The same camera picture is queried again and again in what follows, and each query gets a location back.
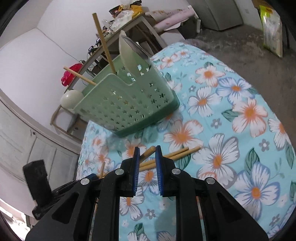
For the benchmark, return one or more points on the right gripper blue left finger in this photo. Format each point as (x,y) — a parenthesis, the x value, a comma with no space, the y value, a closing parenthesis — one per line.
(135,172)

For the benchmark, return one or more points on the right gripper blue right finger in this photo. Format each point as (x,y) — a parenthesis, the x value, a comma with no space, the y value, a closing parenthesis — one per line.
(158,159)

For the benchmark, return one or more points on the wooden chopstick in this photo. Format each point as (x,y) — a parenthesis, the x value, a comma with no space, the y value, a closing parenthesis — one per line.
(101,171)
(103,42)
(173,156)
(147,154)
(79,76)

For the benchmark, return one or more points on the white door panel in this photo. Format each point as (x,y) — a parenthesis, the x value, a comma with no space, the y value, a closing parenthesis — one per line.
(24,140)

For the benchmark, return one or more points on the green perforated utensil basket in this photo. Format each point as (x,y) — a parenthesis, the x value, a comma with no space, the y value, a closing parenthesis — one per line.
(125,104)

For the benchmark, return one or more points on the floral blue tablecloth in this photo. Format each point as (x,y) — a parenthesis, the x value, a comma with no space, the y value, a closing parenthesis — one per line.
(244,146)

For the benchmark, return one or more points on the wooden chair dark seat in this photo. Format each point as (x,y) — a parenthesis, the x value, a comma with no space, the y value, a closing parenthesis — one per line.
(68,123)

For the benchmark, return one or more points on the cream ladle round bowl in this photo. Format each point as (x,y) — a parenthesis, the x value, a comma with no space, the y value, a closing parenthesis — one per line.
(71,98)

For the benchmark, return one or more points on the cream rice paddle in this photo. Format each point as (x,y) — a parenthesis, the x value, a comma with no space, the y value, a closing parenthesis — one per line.
(133,56)

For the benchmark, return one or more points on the red plastic bag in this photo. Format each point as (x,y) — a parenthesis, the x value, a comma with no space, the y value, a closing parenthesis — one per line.
(68,77)

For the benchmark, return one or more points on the pink rolled cloth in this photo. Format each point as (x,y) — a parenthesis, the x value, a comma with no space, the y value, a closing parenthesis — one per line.
(167,18)

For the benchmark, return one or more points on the long grey work table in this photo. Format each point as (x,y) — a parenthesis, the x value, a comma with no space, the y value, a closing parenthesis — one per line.
(111,38)

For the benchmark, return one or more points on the clutter pile on table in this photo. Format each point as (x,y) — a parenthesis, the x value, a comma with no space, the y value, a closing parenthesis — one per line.
(122,15)

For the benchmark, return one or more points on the yellow green rice bag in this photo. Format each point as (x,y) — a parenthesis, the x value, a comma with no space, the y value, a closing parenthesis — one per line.
(272,30)

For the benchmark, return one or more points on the brown cardboard box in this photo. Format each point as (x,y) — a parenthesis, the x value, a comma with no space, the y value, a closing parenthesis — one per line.
(258,3)

